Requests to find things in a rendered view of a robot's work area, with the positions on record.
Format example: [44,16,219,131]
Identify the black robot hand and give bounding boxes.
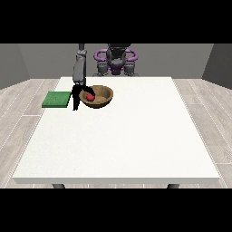
[71,83,96,111]

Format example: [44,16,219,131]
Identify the brown wooden bowl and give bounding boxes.
[79,84,115,109]

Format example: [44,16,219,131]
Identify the green square pad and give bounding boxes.
[41,91,73,109]

